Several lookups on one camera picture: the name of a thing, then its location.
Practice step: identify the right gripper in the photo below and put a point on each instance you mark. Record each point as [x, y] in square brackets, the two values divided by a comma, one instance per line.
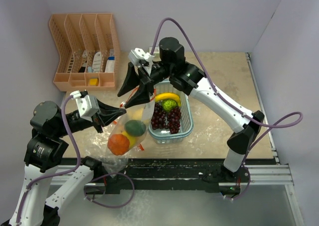
[132, 81]

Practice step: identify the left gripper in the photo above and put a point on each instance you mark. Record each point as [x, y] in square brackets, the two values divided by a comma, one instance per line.
[106, 114]

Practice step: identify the clear zip top bag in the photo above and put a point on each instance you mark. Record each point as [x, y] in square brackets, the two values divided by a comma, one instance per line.
[146, 118]

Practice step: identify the green lime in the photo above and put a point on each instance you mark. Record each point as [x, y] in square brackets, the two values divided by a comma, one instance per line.
[135, 127]

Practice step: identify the yellow apple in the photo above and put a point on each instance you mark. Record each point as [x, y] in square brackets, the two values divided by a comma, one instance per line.
[132, 139]

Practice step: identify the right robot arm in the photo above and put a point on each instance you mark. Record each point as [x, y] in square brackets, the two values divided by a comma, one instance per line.
[193, 81]

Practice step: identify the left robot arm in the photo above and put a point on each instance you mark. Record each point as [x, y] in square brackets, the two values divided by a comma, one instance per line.
[46, 193]

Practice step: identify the yellow banana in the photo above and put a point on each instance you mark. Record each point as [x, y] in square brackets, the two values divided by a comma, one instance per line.
[168, 95]

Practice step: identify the white blue box in organizer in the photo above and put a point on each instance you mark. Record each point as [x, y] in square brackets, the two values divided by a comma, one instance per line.
[110, 64]

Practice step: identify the green custard apple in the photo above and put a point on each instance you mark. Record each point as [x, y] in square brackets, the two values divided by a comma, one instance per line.
[168, 104]

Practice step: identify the yellow small box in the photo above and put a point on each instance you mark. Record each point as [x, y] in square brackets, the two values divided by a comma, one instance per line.
[93, 82]

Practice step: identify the dark grape bunch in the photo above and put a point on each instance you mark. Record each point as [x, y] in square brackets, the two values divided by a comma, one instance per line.
[162, 120]

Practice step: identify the green white small box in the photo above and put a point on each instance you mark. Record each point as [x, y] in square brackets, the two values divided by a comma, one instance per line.
[155, 52]

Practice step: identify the white bottle in organizer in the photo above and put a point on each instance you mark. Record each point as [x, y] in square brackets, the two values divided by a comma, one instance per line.
[97, 62]

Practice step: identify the light blue plastic basket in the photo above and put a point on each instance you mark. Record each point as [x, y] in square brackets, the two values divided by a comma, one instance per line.
[163, 136]

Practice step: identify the pink desk organizer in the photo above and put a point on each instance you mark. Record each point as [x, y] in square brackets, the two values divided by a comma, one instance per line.
[78, 36]

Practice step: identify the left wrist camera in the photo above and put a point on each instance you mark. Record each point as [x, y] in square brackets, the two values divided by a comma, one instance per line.
[87, 105]

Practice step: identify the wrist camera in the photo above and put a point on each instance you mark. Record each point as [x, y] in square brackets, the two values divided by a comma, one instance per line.
[87, 105]
[141, 59]

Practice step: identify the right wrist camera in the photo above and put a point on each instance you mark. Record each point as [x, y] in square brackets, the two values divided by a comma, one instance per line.
[141, 59]

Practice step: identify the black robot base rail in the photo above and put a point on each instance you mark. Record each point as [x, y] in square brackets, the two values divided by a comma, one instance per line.
[177, 174]

